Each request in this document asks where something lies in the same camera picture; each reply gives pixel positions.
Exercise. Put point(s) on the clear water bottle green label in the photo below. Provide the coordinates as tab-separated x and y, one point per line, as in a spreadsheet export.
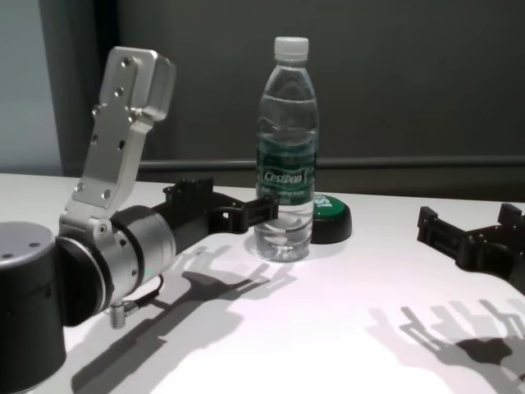
287	123

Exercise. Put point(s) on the dark vertical frame post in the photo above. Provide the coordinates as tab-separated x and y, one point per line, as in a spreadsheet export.
102	24

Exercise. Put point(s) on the thin grey horizontal rail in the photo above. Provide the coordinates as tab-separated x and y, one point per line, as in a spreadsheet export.
410	165

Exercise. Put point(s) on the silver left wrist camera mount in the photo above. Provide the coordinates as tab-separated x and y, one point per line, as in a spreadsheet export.
119	123

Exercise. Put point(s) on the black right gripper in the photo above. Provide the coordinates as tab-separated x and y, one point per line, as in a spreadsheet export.
498	254

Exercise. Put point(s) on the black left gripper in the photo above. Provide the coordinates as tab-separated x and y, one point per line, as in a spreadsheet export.
193	217

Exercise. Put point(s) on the green push button black base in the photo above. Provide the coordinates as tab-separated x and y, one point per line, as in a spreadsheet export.
334	223

